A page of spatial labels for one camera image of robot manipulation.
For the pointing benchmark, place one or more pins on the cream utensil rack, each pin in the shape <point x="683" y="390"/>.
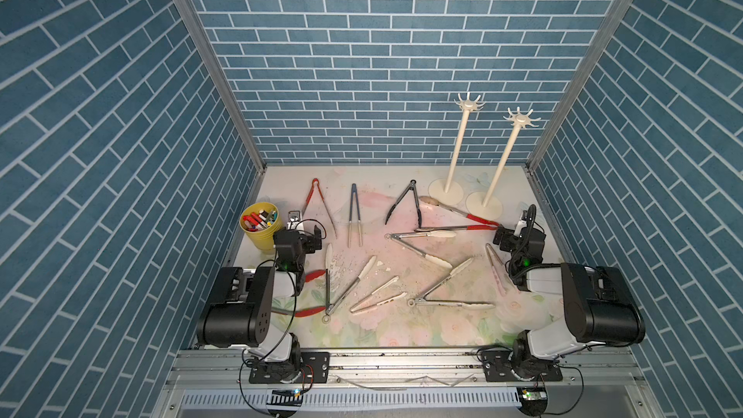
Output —
<point x="485" y="204"/>
<point x="447" y="190"/>

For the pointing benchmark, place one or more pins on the blue cream tongs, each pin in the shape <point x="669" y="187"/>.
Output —
<point x="354" y="217"/>

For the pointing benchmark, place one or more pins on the markers in cup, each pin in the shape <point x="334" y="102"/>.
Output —
<point x="259" y="221"/>

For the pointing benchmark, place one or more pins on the steel tongs cream tips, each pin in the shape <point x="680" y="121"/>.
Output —
<point x="403" y="240"/>

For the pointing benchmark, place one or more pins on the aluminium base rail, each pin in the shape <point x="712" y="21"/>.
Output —
<point x="407" y="382"/>

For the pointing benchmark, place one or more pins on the steel tongs cream ends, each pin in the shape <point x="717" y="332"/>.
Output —
<point x="441" y="294"/>

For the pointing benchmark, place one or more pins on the steel tongs white tips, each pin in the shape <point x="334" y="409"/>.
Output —
<point x="334" y="304"/>

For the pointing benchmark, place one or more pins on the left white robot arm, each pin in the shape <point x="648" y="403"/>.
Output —
<point x="238" y="311"/>

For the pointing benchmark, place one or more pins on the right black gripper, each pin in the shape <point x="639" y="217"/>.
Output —
<point x="508" y="237"/>

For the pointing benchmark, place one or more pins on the small white tongs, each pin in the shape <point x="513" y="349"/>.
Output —
<point x="373" y="300"/>

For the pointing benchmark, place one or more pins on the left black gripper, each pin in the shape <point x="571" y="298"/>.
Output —
<point x="312" y="245"/>

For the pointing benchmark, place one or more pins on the yellow cup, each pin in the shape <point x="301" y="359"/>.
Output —
<point x="263" y="240"/>

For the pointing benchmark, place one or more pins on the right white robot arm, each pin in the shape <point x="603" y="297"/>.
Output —
<point x="598" y="307"/>

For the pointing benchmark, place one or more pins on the red tipped steel tongs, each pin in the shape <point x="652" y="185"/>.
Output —
<point x="307" y="312"/>

